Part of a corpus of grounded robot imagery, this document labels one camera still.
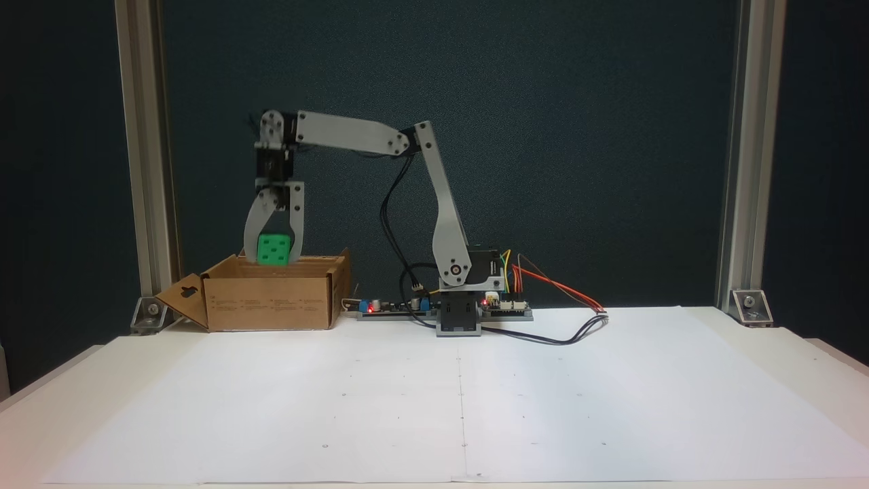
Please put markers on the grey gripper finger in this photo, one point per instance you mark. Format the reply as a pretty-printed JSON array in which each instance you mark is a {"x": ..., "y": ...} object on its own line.
[
  {"x": 252, "y": 231},
  {"x": 296, "y": 217}
]

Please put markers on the green dice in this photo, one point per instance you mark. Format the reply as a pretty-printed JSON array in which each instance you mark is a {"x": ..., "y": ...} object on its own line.
[{"x": 273, "y": 249}]

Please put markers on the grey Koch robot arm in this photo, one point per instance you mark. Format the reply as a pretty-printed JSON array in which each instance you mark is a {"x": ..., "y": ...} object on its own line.
[{"x": 445, "y": 210}]

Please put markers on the brown cardboard box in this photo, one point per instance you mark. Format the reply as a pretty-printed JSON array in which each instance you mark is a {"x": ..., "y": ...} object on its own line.
[{"x": 271, "y": 302}]

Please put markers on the circuit board with blue parts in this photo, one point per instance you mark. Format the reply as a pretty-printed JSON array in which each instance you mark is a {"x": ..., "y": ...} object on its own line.
[{"x": 394, "y": 307}]

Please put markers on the circuit board with white connectors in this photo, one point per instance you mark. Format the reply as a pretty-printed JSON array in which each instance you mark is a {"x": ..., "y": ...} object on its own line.
[{"x": 506, "y": 308}]

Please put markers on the aluminium frame post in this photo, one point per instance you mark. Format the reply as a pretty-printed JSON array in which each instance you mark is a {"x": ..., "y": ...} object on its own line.
[
  {"x": 146, "y": 170},
  {"x": 750, "y": 170}
]

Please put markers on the metal corner bracket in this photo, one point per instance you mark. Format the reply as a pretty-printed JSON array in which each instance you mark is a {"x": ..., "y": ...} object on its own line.
[
  {"x": 752, "y": 307},
  {"x": 149, "y": 316}
]

